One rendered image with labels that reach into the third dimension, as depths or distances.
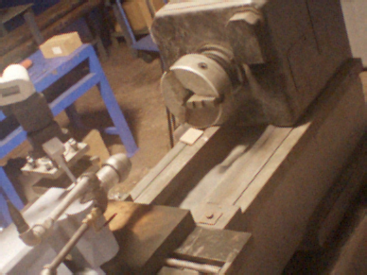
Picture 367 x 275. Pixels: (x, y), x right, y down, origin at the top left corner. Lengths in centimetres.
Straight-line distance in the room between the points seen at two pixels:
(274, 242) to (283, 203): 14
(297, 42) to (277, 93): 20
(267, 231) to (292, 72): 57
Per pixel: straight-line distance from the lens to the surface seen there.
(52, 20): 574
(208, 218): 184
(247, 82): 222
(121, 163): 182
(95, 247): 164
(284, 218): 217
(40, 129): 163
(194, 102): 206
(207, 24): 218
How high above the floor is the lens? 191
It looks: 27 degrees down
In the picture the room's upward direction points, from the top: 22 degrees counter-clockwise
